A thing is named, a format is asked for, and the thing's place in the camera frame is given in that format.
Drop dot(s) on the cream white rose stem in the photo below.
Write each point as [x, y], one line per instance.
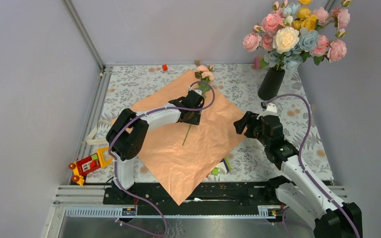
[284, 41]

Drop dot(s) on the small green toy cube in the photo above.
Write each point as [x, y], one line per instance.
[215, 172]

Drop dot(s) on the red yellow toy truck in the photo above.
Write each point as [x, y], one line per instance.
[81, 168]

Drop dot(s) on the pink yellow green toy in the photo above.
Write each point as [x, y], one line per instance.
[257, 64]

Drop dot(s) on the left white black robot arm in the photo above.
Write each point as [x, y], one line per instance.
[127, 135]

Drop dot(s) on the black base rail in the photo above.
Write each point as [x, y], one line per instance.
[208, 198]

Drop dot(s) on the black vase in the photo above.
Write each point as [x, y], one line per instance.
[271, 84]

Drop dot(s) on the small pink rose stem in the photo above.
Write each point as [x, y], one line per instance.
[206, 76]

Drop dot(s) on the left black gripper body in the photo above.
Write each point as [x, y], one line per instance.
[194, 118]

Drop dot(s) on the green long toy block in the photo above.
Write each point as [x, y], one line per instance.
[227, 165]

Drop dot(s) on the blue flower stem bunch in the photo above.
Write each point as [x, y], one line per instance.
[268, 28]

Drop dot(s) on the peach wrapping paper sheet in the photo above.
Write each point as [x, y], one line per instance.
[181, 156]

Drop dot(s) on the white purple toy block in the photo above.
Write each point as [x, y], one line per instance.
[221, 166]

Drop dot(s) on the yellow rose stem bunch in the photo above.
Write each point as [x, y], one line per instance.
[305, 18]

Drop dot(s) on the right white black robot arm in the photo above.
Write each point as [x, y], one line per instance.
[328, 215]

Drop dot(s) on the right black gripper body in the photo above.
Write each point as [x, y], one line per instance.
[255, 127]

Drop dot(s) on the pink rose stems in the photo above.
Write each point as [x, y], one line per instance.
[339, 17]

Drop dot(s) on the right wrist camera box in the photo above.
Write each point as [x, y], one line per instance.
[270, 110]

